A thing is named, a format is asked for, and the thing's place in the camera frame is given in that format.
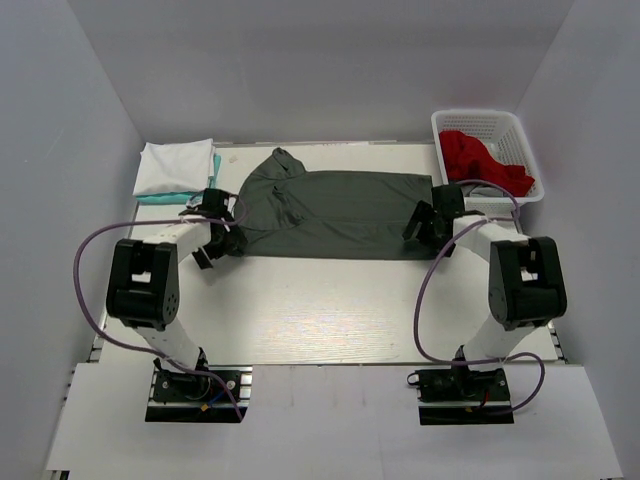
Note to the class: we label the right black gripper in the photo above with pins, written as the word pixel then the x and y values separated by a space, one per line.
pixel 427 227

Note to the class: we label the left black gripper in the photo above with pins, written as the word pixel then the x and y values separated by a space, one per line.
pixel 220 240

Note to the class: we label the dark grey t shirt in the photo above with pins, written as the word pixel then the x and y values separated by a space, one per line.
pixel 331 214

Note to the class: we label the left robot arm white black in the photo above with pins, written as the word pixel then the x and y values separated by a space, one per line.
pixel 143 290

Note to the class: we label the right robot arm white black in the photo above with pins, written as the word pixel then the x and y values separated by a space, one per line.
pixel 526 288

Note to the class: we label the grey t shirt in basket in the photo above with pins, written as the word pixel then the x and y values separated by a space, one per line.
pixel 478 190

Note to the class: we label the folded teal t shirt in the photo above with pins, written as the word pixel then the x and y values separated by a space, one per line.
pixel 181 198

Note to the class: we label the red t shirt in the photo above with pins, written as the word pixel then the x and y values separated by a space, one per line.
pixel 466 158

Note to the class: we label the folded white t shirt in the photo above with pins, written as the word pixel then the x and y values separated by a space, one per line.
pixel 174 168

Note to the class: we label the white plastic basket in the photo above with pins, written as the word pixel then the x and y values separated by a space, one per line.
pixel 500 132

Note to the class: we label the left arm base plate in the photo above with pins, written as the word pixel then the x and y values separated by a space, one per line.
pixel 177 397

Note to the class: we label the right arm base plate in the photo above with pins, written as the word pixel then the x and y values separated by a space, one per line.
pixel 458 396

